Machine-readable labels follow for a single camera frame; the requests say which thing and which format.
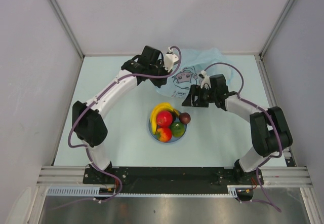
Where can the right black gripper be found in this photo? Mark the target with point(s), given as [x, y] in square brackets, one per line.
[196, 90]

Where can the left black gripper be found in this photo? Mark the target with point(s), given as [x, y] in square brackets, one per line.
[160, 82]

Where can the brown round fake fruit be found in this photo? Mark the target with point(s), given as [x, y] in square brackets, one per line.
[184, 118]

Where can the yellow fake banana bunch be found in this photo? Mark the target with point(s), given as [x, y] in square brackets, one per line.
[160, 107]

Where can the red fake fruit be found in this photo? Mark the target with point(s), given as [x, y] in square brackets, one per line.
[164, 118]

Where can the green yellow fake citrus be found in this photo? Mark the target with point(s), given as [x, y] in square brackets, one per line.
[177, 129]

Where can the orange fake persimmon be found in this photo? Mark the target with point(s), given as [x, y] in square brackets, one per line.
[164, 134]

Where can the light blue printed plastic bag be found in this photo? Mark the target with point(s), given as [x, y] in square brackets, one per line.
[193, 62]

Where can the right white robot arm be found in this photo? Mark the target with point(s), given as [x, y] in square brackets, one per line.
[270, 133]

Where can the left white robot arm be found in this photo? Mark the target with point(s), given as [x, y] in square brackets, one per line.
[88, 117]

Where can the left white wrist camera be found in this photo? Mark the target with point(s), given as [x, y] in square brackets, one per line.
[170, 59]

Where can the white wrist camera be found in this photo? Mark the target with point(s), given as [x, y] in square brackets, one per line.
[170, 59]
[205, 80]

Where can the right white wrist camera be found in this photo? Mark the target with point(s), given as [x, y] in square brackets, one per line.
[205, 80]

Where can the aluminium corner post right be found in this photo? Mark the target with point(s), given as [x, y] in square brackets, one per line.
[279, 22]

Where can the aluminium corner post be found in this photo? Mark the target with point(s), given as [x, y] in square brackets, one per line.
[279, 22]
[66, 27]

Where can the white slotted cable duct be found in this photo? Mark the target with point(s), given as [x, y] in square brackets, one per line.
[98, 192]

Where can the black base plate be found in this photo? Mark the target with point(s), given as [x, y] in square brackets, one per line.
[174, 180]

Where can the aluminium right side rail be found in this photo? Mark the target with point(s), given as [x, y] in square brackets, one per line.
[287, 152]

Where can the aluminium rail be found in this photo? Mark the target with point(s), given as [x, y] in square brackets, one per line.
[287, 152]
[275, 177]

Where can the aluminium front rail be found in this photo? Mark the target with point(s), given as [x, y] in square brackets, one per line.
[275, 177]

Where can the aluminium corner post left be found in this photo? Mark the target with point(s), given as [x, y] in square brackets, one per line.
[66, 27]

